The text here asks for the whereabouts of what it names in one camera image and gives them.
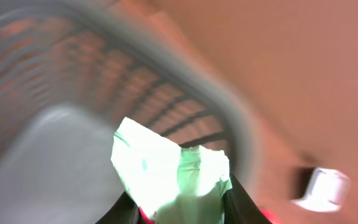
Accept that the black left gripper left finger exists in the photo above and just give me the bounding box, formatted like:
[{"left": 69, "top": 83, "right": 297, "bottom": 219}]
[{"left": 96, "top": 192, "right": 140, "bottom": 224}]

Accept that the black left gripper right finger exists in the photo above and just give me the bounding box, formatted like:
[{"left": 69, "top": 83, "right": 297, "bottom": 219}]
[{"left": 223, "top": 174, "right": 272, "bottom": 224}]

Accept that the teal wipes packet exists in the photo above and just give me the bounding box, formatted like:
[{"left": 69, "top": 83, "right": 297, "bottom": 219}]
[{"left": 111, "top": 118, "right": 232, "bottom": 224}]

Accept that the white barcode scanner stand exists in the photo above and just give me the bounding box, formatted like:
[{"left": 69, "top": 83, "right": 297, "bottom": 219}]
[{"left": 291, "top": 167, "right": 351, "bottom": 213}]

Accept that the grey plastic shopping basket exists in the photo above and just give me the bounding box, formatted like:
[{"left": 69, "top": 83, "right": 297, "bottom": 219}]
[{"left": 0, "top": 1, "right": 257, "bottom": 223}]

